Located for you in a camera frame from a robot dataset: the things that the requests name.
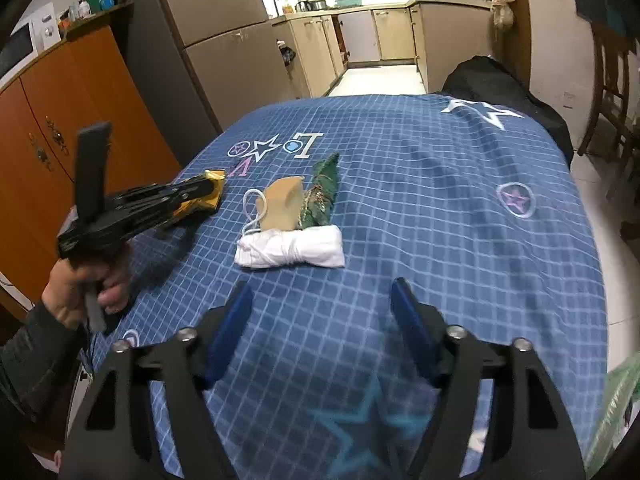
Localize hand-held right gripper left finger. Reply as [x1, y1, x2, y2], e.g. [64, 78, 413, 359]
[65, 280, 254, 480]

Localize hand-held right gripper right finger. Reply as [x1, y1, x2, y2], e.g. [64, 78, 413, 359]
[390, 276, 587, 480]

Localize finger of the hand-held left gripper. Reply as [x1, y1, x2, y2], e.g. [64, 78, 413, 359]
[112, 180, 217, 207]
[150, 199, 221, 228]

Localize yellow snack packet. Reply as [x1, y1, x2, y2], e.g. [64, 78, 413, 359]
[167, 169, 227, 231]

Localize white cloth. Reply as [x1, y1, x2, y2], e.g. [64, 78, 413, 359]
[234, 225, 347, 271]

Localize green-lined trash bin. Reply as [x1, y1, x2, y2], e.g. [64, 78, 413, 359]
[582, 364, 640, 480]

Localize person's left forearm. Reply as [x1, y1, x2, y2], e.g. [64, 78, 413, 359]
[0, 301, 96, 423]

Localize person's left hand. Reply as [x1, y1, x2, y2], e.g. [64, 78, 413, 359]
[41, 254, 134, 330]

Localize orange wooden cabinet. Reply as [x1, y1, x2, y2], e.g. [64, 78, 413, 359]
[0, 24, 184, 313]

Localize beige face mask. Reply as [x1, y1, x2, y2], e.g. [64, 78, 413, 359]
[243, 176, 307, 235]

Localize blue checked star tablecloth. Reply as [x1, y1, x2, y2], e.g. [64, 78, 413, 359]
[80, 92, 609, 479]

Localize green patterned wrapper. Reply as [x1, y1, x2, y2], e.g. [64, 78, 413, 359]
[295, 152, 342, 232]

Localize white microwave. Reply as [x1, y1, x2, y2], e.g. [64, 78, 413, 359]
[0, 22, 39, 82]

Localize grey refrigerator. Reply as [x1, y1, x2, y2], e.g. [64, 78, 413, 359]
[82, 0, 312, 134]

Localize small black hanging bag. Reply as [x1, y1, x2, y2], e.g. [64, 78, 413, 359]
[277, 40, 299, 69]

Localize black cloth cover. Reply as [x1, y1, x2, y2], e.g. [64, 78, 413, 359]
[432, 56, 575, 167]

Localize beige kitchen cabinets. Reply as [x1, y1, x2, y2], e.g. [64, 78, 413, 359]
[272, 1, 497, 97]

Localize dark wooden chair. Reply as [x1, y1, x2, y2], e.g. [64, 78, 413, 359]
[577, 24, 640, 172]

